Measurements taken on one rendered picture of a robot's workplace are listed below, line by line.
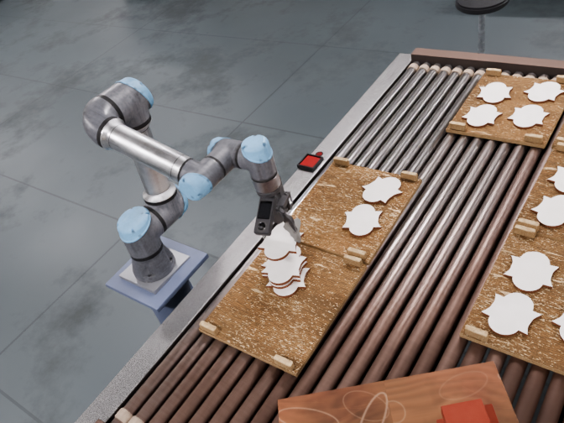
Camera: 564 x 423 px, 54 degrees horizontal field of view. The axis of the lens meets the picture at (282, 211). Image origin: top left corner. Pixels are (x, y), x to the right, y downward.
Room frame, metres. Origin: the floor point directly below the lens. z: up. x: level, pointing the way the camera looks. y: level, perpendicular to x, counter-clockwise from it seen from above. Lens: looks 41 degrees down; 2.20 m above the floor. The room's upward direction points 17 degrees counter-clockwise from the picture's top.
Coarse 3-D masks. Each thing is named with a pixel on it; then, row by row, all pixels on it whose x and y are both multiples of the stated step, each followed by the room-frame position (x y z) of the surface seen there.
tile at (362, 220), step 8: (360, 208) 1.35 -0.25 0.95; (368, 208) 1.34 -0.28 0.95; (352, 216) 1.33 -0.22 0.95; (360, 216) 1.32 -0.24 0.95; (368, 216) 1.31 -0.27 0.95; (376, 216) 1.30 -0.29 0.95; (344, 224) 1.30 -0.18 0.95; (352, 224) 1.29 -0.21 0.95; (360, 224) 1.28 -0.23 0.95; (368, 224) 1.27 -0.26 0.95; (376, 224) 1.26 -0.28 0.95; (352, 232) 1.25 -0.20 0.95; (360, 232) 1.24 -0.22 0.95; (368, 232) 1.23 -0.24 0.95
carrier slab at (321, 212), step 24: (336, 168) 1.61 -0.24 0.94; (360, 168) 1.57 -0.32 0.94; (312, 192) 1.52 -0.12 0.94; (336, 192) 1.48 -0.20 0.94; (360, 192) 1.44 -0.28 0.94; (408, 192) 1.37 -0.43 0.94; (312, 216) 1.40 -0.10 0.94; (336, 216) 1.36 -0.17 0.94; (384, 216) 1.30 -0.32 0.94; (312, 240) 1.29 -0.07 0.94; (336, 240) 1.25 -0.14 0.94; (360, 240) 1.22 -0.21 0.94; (384, 240) 1.21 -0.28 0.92
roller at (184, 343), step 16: (416, 64) 2.19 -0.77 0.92; (400, 80) 2.10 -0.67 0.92; (368, 128) 1.84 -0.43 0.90; (352, 144) 1.76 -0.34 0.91; (320, 176) 1.61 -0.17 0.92; (304, 192) 1.55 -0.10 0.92; (256, 256) 1.31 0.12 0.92; (240, 272) 1.26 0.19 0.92; (224, 288) 1.21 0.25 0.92; (192, 336) 1.07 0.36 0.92; (176, 352) 1.02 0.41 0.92; (160, 368) 0.98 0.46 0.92; (144, 384) 0.95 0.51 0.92; (144, 400) 0.91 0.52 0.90; (128, 416) 0.87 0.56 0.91
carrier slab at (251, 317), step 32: (320, 256) 1.21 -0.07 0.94; (256, 288) 1.16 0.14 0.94; (320, 288) 1.08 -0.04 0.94; (352, 288) 1.05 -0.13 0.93; (224, 320) 1.07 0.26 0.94; (256, 320) 1.04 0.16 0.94; (288, 320) 1.00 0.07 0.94; (320, 320) 0.97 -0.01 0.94; (256, 352) 0.93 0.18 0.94; (288, 352) 0.90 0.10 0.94
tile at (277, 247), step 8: (280, 224) 1.27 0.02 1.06; (272, 232) 1.24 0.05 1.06; (280, 232) 1.23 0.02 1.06; (288, 232) 1.22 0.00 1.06; (264, 240) 1.22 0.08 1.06; (272, 240) 1.21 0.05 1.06; (280, 240) 1.20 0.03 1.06; (288, 240) 1.19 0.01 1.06; (264, 248) 1.19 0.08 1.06; (272, 248) 1.18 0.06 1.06; (280, 248) 1.17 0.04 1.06; (288, 248) 1.16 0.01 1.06; (272, 256) 1.15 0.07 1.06; (280, 256) 1.14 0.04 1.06
